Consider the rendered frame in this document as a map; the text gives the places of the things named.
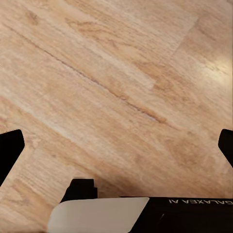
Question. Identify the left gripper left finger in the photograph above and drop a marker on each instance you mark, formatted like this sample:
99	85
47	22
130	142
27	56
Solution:
11	146

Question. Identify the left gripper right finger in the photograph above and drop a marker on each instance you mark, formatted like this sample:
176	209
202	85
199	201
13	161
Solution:
225	144

